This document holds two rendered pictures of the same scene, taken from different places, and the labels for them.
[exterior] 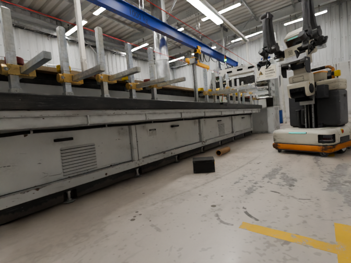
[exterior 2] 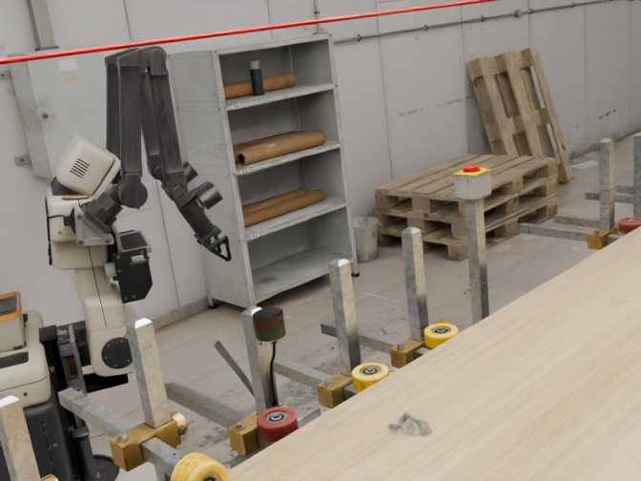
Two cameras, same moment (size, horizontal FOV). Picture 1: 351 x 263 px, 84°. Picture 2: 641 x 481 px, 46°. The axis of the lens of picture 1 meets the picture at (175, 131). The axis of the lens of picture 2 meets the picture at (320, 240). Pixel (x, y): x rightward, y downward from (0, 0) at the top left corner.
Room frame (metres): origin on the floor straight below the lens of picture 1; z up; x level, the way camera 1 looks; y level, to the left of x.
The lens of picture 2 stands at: (4.33, -0.32, 1.65)
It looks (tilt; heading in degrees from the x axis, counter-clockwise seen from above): 16 degrees down; 191
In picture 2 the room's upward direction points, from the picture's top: 7 degrees counter-clockwise
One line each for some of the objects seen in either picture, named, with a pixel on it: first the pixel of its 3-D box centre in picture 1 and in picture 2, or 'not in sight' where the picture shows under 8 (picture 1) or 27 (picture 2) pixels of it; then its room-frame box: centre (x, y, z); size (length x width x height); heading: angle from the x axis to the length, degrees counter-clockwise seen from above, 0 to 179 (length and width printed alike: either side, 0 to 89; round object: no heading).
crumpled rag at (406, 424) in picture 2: not in sight; (408, 422); (3.09, -0.44, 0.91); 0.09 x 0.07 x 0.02; 46
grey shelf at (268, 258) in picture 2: not in sight; (270, 173); (-0.09, -1.44, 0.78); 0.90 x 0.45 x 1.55; 143
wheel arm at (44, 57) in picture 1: (28, 68); not in sight; (0.95, 0.67, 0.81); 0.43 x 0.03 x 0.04; 53
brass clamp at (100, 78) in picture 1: (106, 79); not in sight; (1.39, 0.45, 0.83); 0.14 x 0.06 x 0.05; 143
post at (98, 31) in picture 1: (101, 62); not in sight; (1.37, 0.46, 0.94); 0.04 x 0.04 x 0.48; 53
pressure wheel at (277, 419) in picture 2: not in sight; (279, 440); (3.04, -0.71, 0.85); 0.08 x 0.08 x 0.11
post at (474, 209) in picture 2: (195, 83); (478, 276); (2.36, -0.28, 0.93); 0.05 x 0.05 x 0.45; 53
